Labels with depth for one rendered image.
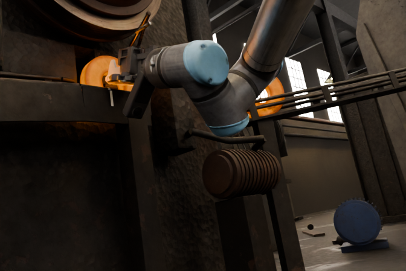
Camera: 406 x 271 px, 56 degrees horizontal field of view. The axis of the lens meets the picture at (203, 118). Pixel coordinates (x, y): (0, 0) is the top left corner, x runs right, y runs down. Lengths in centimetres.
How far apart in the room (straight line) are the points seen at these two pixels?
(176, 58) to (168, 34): 68
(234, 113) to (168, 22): 73
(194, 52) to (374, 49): 290
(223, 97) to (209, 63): 8
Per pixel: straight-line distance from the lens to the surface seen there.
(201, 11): 597
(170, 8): 150
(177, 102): 108
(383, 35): 355
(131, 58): 89
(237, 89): 81
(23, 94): 86
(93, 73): 99
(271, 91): 118
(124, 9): 109
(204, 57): 72
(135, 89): 88
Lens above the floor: 36
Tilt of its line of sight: 15 degrees up
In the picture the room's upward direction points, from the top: 10 degrees counter-clockwise
